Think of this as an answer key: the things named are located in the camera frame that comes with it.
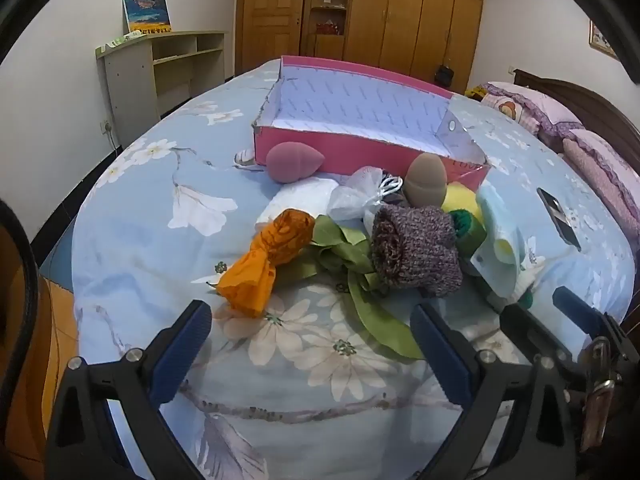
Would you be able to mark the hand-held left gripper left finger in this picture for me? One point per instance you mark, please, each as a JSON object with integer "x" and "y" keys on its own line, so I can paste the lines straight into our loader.
{"x": 182, "y": 355}

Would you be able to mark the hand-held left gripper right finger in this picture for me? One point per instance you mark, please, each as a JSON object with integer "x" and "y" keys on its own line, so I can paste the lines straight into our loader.
{"x": 442, "y": 355}

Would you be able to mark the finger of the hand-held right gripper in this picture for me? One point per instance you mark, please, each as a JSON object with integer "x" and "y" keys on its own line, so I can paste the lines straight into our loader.
{"x": 575, "y": 305}
{"x": 530, "y": 332}

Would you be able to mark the green ribbon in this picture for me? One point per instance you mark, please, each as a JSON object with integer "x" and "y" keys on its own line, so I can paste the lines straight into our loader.
{"x": 380, "y": 320}

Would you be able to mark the purple knit sock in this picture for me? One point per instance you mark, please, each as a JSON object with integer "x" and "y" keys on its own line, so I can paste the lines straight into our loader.
{"x": 415, "y": 250}

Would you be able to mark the orange cloth flower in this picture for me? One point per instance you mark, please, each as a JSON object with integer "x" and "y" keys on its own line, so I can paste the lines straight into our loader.
{"x": 255, "y": 270}

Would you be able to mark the light blue packed cloth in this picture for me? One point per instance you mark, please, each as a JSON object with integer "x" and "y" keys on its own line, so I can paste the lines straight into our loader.
{"x": 500, "y": 220}

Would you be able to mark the yellow cloth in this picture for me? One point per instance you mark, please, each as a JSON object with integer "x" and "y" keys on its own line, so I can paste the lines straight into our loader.
{"x": 460, "y": 200}

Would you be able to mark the dark patterned pouch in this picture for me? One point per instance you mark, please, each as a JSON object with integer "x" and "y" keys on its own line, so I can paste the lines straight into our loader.
{"x": 395, "y": 200}

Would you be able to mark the brown makeup sponge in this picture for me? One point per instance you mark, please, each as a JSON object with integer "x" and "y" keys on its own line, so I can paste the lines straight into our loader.
{"x": 425, "y": 177}

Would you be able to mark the pink white sock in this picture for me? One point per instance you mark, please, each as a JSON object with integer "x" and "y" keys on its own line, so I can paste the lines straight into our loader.
{"x": 300, "y": 200}

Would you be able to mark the pink makeup sponge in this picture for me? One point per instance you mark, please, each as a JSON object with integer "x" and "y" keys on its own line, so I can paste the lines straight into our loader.
{"x": 292, "y": 162}

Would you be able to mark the pink cardboard box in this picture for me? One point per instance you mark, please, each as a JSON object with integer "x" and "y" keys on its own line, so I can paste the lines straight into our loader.
{"x": 350, "y": 145}

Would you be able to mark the black smartphone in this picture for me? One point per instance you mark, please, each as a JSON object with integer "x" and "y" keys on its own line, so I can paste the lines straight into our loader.
{"x": 557, "y": 215}

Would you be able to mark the floral blue bedsheet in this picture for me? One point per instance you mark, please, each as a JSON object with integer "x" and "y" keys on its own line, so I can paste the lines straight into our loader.
{"x": 150, "y": 240}

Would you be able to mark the pink ruffled pillow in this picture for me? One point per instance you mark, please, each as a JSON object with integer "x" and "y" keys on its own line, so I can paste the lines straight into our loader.
{"x": 600, "y": 170}

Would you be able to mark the pink printed pillow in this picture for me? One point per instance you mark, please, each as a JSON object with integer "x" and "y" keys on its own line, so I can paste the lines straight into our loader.
{"x": 520, "y": 105}

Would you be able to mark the dark wooden headboard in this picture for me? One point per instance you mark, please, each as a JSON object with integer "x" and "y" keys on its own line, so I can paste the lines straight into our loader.
{"x": 575, "y": 95}

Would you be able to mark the small yellow object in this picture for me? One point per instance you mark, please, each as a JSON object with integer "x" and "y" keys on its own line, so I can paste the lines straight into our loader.
{"x": 476, "y": 92}

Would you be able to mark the black hanging bag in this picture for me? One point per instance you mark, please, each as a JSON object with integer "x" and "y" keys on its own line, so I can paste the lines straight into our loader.
{"x": 444, "y": 76}

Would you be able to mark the beige shelf desk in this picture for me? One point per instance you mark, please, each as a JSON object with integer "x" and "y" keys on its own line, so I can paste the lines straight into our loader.
{"x": 130, "y": 80}

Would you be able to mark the green booklet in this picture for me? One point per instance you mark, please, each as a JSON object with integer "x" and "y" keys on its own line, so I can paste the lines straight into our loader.
{"x": 120, "y": 40}

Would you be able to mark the wooden wardrobe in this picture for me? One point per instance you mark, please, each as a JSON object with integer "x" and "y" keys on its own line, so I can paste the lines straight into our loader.
{"x": 400, "y": 20}

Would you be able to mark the wooden door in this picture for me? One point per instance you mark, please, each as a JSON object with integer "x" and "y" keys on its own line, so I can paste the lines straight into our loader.
{"x": 270, "y": 30}

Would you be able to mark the blue yellow painting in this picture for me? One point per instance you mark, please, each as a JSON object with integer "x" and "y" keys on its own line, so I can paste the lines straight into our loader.
{"x": 147, "y": 12}

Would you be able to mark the red basket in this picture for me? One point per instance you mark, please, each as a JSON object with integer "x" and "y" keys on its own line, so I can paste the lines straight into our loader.
{"x": 328, "y": 28}

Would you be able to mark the white wall socket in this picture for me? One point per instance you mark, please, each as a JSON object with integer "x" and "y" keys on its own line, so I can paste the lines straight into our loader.
{"x": 106, "y": 126}

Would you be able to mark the framed wall picture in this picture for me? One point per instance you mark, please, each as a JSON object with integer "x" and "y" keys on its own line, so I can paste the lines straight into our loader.
{"x": 602, "y": 40}

